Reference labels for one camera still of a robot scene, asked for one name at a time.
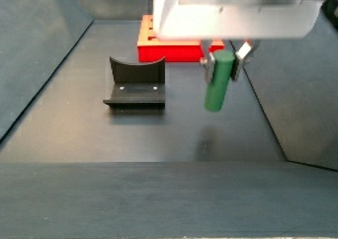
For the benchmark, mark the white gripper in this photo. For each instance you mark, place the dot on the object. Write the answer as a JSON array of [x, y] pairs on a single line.
[[232, 20]]

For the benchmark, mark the green round cylinder peg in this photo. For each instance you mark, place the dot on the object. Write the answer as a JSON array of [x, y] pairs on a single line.
[[216, 88]]

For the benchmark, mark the red shape sorting board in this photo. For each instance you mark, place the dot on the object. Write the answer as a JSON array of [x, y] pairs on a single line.
[[174, 50]]

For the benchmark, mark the black curved holder bracket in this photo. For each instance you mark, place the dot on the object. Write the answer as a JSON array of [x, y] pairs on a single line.
[[139, 84]]

